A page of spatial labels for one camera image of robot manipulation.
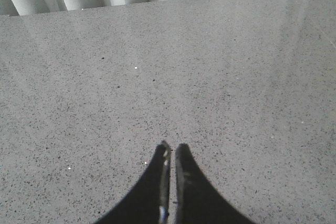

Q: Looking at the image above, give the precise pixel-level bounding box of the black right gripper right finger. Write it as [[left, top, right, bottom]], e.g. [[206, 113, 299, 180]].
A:
[[175, 144, 253, 223]]

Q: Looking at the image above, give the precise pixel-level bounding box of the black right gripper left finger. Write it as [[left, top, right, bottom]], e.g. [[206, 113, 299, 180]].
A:
[[96, 141, 171, 223]]

